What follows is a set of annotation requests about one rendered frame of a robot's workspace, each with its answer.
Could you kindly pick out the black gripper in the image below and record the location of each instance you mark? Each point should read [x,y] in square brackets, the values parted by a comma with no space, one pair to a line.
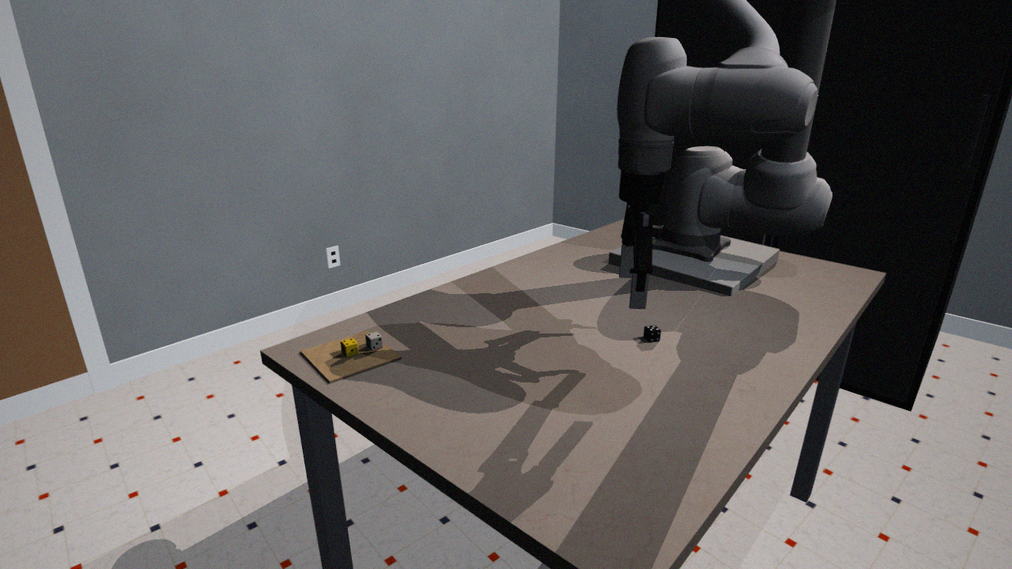
[639,191]

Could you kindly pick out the tan mat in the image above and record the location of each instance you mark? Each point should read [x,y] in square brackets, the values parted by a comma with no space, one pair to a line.
[330,362]

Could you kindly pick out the white die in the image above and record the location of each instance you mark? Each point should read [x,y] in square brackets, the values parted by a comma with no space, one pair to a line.
[374,340]

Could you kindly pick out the yellow die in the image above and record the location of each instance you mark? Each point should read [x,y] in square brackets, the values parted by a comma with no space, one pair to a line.
[349,347]

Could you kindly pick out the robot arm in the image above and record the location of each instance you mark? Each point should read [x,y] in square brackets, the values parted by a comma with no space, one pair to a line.
[754,95]

